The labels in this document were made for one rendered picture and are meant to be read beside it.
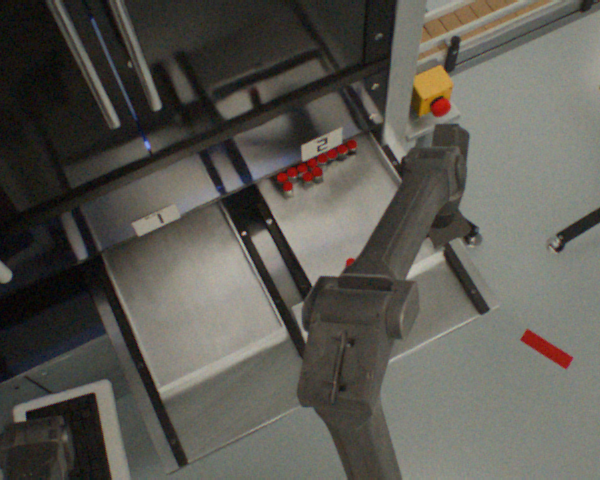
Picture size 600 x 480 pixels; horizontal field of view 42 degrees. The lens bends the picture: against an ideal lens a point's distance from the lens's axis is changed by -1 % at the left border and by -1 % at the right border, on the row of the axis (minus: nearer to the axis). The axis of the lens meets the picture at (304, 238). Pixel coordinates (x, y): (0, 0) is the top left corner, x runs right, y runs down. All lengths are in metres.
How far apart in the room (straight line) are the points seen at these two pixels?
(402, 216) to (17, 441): 0.54
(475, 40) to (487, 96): 1.06
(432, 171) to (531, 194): 1.62
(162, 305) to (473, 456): 1.16
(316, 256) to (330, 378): 0.79
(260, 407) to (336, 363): 0.70
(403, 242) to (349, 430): 0.23
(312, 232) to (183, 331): 0.32
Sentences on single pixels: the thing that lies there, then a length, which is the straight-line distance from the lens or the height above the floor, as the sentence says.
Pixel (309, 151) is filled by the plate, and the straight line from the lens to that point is 1.50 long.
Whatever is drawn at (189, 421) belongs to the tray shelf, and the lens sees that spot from 1.49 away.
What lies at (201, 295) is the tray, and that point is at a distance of 1.55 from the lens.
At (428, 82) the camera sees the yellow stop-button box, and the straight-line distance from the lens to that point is 1.57.
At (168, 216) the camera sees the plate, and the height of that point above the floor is 1.02.
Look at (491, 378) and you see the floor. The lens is 2.43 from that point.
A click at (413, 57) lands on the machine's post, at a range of 1.42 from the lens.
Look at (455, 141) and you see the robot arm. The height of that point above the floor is 1.30.
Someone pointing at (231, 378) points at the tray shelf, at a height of 0.88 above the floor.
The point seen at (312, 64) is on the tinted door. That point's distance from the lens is 1.29.
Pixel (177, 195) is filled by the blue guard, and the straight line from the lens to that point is 1.42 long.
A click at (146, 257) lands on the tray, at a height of 0.88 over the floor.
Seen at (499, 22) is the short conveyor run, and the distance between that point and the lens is 1.81.
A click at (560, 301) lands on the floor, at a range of 2.55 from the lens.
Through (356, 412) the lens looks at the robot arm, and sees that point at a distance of 0.78.
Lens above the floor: 2.33
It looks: 67 degrees down
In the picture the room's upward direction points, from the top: 5 degrees counter-clockwise
